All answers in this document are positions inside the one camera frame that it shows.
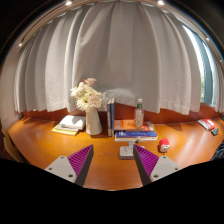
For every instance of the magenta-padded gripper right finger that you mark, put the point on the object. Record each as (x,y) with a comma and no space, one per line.
(165,166)

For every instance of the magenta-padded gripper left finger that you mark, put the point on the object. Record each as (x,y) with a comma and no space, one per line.
(61,166)

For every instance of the red and white charger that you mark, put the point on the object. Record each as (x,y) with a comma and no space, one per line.
(164,146)

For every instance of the yellow thin book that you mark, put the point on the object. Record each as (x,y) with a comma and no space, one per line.
(63,131)

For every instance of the white flat book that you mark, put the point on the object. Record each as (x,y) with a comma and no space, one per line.
(135,138)

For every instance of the grey power strip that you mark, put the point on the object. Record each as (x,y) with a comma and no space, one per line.
(126,152)

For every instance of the red flat book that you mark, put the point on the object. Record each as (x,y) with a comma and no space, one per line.
(149,126)

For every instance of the blue flat book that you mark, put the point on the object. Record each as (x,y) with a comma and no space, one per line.
(135,133)

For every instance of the white thick book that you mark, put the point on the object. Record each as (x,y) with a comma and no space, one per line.
(71,121)

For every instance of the dark chair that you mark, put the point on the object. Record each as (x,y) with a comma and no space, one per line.
(218,151)
(11,150)

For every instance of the white ceramic vase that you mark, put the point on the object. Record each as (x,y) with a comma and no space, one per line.
(93,123)

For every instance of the clear bottle with green cap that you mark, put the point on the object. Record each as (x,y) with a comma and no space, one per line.
(139,116)

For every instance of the orange flat book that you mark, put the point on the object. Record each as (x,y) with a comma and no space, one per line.
(125,124)

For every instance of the red and white booklet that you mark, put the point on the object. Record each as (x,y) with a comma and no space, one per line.
(206,124)

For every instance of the small dark grey object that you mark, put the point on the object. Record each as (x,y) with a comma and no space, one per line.
(215,131)

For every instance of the grey standing book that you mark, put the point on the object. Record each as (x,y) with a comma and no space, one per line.
(108,118)

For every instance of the dark blue standing book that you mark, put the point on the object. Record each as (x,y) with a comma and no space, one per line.
(112,116)

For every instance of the white curtain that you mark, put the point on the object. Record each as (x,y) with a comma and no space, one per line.
(123,56)

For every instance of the ceiling spot lights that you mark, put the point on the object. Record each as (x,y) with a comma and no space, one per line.
(160,2)

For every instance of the window with blue frame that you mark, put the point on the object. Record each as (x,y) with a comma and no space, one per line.
(206,73)

